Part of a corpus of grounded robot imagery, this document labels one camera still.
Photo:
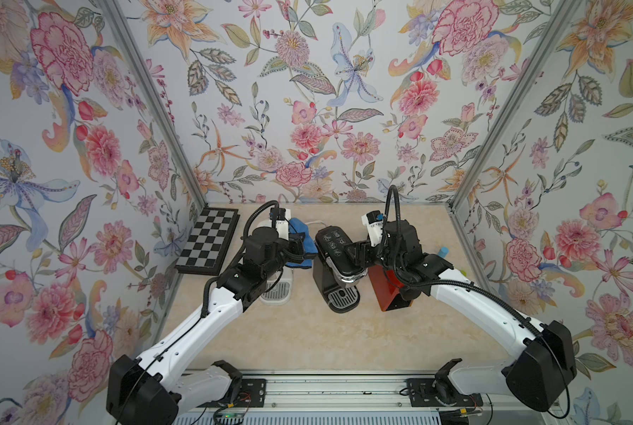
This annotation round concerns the blue microfiber cloth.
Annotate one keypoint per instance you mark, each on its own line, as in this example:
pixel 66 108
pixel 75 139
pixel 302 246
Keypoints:
pixel 298 229

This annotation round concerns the aluminium frame post left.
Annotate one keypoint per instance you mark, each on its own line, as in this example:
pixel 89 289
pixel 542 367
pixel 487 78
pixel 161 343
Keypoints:
pixel 120 29

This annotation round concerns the aluminium frame post right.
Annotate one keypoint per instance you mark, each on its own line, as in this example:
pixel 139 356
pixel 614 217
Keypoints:
pixel 558 22

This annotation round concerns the aluminium frame post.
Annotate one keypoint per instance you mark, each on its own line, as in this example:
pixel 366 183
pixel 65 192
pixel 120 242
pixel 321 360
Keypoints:
pixel 120 29
pixel 558 22

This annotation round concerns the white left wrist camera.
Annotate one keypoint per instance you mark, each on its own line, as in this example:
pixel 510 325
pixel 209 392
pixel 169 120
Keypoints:
pixel 280 220

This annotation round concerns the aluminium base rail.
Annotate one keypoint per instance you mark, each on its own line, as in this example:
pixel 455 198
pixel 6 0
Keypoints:
pixel 358 399

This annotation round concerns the black coffee machine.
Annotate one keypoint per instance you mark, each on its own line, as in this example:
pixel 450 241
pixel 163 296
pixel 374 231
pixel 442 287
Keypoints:
pixel 335 273

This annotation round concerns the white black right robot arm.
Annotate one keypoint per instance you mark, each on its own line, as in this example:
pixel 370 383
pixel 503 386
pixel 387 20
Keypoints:
pixel 540 362

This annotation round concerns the red coffee machine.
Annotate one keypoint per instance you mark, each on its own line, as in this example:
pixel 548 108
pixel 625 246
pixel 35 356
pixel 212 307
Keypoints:
pixel 387 289

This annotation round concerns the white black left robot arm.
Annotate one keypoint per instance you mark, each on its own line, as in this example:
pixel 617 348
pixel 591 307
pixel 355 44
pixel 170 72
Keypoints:
pixel 154 387

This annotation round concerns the black white chessboard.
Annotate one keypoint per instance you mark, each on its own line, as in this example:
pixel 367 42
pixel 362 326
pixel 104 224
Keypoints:
pixel 209 242

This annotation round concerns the blue cylinder block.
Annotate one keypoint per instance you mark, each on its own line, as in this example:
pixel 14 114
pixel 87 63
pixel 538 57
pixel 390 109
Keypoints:
pixel 443 251

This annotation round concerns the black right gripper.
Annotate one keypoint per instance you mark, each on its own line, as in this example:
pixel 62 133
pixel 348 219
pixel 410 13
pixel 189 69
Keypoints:
pixel 362 252

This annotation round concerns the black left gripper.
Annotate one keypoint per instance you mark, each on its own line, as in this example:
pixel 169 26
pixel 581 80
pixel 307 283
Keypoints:
pixel 296 246

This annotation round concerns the white coffee machine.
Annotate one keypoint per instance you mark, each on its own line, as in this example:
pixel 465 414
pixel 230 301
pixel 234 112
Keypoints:
pixel 280 289

